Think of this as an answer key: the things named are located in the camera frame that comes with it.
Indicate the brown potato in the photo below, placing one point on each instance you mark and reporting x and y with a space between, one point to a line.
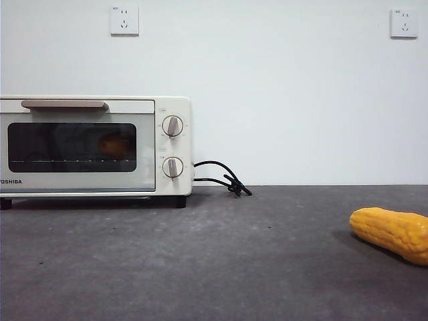
113 146

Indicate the white toaster oven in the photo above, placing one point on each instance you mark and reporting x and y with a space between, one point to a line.
187 150

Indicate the beige oven knob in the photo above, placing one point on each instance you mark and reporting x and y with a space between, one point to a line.
172 125
172 166

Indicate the yellow corn cob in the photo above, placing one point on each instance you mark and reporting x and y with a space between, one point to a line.
391 232

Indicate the white wall socket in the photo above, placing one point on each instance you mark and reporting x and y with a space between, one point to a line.
124 20
404 23

